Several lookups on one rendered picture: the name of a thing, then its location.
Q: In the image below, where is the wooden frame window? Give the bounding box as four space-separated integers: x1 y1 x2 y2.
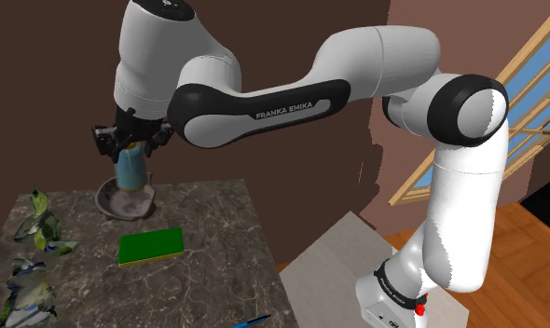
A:
388 0 550 207

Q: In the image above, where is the grey bowl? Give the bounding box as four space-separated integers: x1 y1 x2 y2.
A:
95 173 158 223

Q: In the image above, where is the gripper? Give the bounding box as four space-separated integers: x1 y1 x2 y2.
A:
91 105 175 164

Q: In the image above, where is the blue pen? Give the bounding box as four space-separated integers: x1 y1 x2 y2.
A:
230 314 273 328

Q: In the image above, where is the marble top table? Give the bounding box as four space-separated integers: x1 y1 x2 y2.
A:
0 178 301 328

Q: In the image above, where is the green sponge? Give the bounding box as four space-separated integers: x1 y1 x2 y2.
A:
117 226 186 268

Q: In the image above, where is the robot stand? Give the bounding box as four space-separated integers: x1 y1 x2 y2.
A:
279 210 470 328

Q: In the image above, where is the crumpled white blue thing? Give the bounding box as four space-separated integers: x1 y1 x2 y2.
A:
0 257 59 328

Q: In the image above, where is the green leafy plant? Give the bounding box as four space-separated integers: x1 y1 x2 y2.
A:
12 184 80 257

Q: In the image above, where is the blue cup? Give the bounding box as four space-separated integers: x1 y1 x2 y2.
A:
114 142 148 192

